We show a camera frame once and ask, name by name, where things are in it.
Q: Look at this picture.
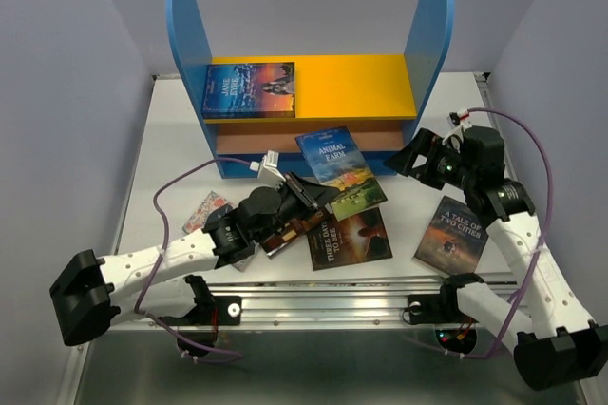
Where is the Jane Eyre book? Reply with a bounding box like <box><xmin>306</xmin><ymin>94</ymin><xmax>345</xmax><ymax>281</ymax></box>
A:
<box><xmin>201</xmin><ymin>62</ymin><xmax>295</xmax><ymax>120</ymax></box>

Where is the aluminium mounting rail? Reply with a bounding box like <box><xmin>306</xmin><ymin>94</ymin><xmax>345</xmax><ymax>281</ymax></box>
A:
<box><xmin>78</xmin><ymin>276</ymin><xmax>523</xmax><ymax>330</ymax></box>

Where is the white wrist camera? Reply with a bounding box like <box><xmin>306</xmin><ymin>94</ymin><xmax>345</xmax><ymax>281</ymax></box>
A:
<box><xmin>448</xmin><ymin>108</ymin><xmax>473</xmax><ymax>135</ymax></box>
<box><xmin>249</xmin><ymin>150</ymin><xmax>285</xmax><ymax>187</ymax></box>

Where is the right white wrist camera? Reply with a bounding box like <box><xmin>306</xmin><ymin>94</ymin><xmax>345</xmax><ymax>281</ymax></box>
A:
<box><xmin>448</xmin><ymin>108</ymin><xmax>473</xmax><ymax>135</ymax></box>

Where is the brown Edward Tulane book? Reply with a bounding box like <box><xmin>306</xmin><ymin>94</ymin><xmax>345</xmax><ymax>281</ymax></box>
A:
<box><xmin>261</xmin><ymin>210</ymin><xmax>330</xmax><ymax>259</ymax></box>

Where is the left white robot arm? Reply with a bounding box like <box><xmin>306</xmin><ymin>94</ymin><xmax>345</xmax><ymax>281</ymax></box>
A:
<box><xmin>49</xmin><ymin>173</ymin><xmax>339</xmax><ymax>346</ymax></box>

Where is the Animal Farm book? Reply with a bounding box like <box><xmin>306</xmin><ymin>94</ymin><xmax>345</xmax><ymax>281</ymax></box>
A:
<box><xmin>295</xmin><ymin>126</ymin><xmax>388</xmax><ymax>221</ymax></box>

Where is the blue yellow wooden bookshelf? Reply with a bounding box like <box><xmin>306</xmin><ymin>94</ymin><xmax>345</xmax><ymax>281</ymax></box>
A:
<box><xmin>165</xmin><ymin>0</ymin><xmax>454</xmax><ymax>178</ymax></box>

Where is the Little Women book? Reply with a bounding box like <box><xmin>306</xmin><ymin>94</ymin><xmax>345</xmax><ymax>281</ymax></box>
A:
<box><xmin>182</xmin><ymin>191</ymin><xmax>235</xmax><ymax>273</ymax></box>

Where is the Three Days to See book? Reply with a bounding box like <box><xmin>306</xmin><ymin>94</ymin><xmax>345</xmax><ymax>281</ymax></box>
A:
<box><xmin>307</xmin><ymin>208</ymin><xmax>393</xmax><ymax>271</ymax></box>

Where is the Tale of Two Cities book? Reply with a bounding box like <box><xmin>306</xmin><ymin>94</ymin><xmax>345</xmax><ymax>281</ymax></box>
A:
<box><xmin>412</xmin><ymin>196</ymin><xmax>488</xmax><ymax>277</ymax></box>

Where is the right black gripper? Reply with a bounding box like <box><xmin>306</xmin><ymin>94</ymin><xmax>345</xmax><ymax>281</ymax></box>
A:
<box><xmin>381</xmin><ymin>127</ymin><xmax>476</xmax><ymax>191</ymax></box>

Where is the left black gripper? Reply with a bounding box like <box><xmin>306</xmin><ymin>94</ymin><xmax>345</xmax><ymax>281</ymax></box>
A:
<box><xmin>254</xmin><ymin>169</ymin><xmax>338</xmax><ymax>244</ymax></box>

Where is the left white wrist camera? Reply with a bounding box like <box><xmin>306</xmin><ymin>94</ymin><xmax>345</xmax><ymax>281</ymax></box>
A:
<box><xmin>249</xmin><ymin>150</ymin><xmax>285</xmax><ymax>187</ymax></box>

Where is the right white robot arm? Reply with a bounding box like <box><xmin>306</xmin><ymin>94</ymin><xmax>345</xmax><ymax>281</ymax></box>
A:
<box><xmin>384</xmin><ymin>126</ymin><xmax>607</xmax><ymax>391</ymax></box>

